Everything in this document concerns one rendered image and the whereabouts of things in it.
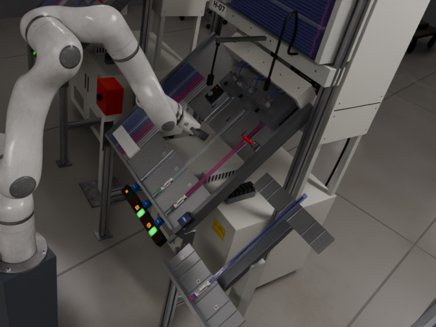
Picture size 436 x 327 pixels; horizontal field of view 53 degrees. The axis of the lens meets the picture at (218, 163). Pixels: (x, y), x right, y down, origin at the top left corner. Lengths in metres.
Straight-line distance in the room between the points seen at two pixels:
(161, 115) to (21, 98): 0.42
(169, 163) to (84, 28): 0.78
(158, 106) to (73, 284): 1.29
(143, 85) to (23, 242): 0.62
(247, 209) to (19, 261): 0.98
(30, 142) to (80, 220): 1.47
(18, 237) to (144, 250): 1.18
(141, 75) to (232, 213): 0.85
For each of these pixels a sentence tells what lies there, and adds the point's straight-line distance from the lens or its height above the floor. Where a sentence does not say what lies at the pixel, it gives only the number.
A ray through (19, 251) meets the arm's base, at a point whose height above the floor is 0.77.
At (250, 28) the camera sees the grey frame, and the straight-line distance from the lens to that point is 1.88.
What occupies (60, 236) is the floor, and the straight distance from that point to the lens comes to 2.62.
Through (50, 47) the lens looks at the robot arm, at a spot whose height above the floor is 1.45.
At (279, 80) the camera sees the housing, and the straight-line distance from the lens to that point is 1.70.
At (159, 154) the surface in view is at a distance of 1.88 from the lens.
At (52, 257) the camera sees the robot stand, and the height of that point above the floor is 0.70.
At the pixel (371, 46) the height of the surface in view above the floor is 1.44.
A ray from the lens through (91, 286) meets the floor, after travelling 2.39.
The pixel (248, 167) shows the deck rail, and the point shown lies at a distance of 1.64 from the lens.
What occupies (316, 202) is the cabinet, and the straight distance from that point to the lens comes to 2.20.
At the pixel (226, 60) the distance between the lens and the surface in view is 2.00.
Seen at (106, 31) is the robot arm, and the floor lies 1.46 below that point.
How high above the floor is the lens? 1.91
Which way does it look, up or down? 35 degrees down
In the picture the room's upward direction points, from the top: 14 degrees clockwise
